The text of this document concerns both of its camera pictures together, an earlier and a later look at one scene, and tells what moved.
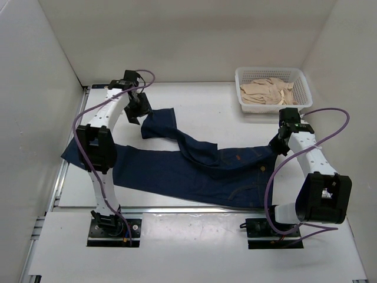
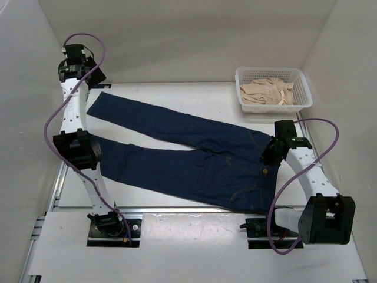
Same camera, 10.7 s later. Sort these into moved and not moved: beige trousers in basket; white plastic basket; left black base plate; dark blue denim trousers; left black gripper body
Moved: left black gripper body; dark blue denim trousers
Not moved: left black base plate; beige trousers in basket; white plastic basket
